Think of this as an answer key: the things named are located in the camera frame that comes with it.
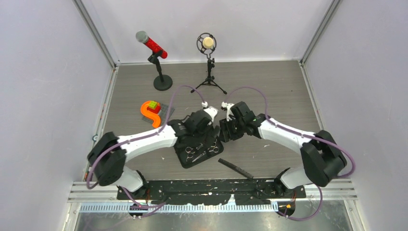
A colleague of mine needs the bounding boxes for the black tripod microphone stand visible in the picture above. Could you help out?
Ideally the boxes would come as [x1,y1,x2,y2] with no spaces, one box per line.
[191,58,227,95]

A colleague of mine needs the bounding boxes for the black comb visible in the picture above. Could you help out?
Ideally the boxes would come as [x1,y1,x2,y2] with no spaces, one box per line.
[218,158,254,179]

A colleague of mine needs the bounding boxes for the red toy block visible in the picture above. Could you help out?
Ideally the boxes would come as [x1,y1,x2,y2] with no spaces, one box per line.
[147,101,161,114]

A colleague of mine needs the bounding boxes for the orange curved toy slide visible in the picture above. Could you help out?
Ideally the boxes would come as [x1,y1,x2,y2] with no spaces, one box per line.
[140,101,161,128]

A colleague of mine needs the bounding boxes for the lime green toy brick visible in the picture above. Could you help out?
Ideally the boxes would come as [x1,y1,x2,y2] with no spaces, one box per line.
[149,101,160,110]

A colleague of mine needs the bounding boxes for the silver hair scissors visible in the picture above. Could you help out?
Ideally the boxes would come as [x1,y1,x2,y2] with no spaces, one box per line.
[185,143,204,162]

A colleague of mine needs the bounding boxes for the grey studded base plate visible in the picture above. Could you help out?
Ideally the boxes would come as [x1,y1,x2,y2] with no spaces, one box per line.
[141,103,175,125]

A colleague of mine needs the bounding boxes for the red handheld microphone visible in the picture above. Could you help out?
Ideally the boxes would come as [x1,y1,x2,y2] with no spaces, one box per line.
[135,31,168,59]

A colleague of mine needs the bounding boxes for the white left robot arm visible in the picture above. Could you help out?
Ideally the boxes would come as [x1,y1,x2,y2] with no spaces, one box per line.
[86,106,219,199]

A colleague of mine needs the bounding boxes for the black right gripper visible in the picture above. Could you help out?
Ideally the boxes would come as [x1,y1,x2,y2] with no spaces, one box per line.
[220,116,246,143]

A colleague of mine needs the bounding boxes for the beige condenser microphone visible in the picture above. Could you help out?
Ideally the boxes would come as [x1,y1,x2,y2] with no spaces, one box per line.
[196,32,217,53]

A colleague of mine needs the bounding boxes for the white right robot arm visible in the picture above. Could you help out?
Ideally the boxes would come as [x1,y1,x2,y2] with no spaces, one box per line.
[220,102,347,198]

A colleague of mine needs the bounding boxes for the silver thinning scissors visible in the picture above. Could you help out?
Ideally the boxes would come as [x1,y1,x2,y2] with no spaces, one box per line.
[192,141,219,162]

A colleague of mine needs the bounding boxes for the black tool pouch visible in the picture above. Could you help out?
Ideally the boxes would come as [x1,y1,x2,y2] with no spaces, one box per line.
[174,126,224,169]

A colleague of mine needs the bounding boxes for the black round-base microphone stand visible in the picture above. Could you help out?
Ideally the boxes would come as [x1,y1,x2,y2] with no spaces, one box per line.
[148,51,173,91]

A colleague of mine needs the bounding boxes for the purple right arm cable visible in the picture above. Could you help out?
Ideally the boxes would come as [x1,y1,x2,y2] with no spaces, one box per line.
[223,86,356,221]

